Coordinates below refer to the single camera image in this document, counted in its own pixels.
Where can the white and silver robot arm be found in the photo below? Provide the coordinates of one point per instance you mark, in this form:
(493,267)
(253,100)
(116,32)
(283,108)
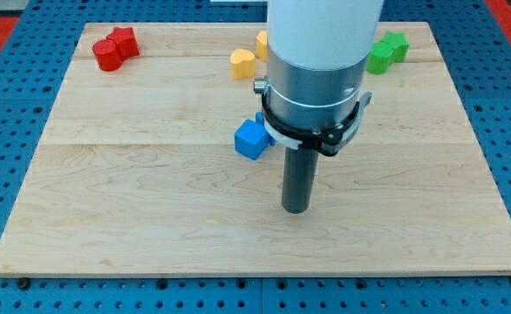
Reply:
(317,55)

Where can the blue block behind arm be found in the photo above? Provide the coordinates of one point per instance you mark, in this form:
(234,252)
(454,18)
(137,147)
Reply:
(260,120)

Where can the yellow block behind arm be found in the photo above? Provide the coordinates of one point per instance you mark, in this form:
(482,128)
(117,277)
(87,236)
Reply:
(261,45)

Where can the blue cube block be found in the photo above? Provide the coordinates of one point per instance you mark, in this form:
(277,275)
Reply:
(251,139)

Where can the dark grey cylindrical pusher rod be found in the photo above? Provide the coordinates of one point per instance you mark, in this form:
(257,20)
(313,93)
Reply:
(298,176)

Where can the yellow heart block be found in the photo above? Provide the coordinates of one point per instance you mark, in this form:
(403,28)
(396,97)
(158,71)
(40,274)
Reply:
(243,64)

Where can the light wooden board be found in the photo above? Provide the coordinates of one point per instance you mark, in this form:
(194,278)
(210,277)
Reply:
(136,174)

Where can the green cylinder block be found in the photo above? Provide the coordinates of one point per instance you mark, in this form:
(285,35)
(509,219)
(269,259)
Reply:
(380,58)

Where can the red star block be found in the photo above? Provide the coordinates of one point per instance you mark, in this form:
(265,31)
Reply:
(126,42)

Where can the green star block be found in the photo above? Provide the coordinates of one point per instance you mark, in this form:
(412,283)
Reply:
(398,42)

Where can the red cylinder block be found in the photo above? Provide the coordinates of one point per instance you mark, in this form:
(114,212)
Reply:
(107,55)

